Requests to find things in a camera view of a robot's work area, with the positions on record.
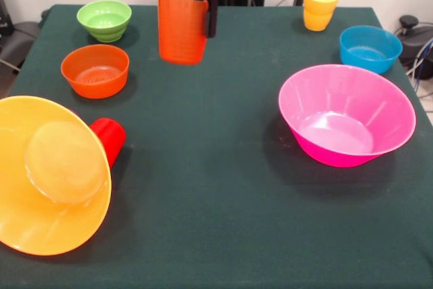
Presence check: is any large orange bowl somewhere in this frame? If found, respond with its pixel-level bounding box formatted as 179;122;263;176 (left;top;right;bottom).
0;95;113;257

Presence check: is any small green bowl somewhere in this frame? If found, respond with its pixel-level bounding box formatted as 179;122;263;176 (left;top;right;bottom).
76;0;133;43

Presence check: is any small blue bowl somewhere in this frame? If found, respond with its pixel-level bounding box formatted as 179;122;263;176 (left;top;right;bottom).
339;24;403;76

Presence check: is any small orange bowl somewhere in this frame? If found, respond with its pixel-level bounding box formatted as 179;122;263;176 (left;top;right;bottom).
60;44;131;99

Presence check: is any red cup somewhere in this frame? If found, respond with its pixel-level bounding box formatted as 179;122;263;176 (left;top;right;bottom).
89;117;127;170

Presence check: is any tangle of cables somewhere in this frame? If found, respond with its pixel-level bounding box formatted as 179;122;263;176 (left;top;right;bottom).
405;37;433;92

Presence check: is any orange cup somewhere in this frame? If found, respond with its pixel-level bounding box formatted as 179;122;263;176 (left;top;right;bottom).
157;0;210;66

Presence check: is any dark green tablecloth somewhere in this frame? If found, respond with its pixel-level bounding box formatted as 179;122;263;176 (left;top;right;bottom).
0;4;433;289

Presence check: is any large pink bowl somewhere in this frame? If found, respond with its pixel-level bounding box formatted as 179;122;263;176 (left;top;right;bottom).
278;64;417;169

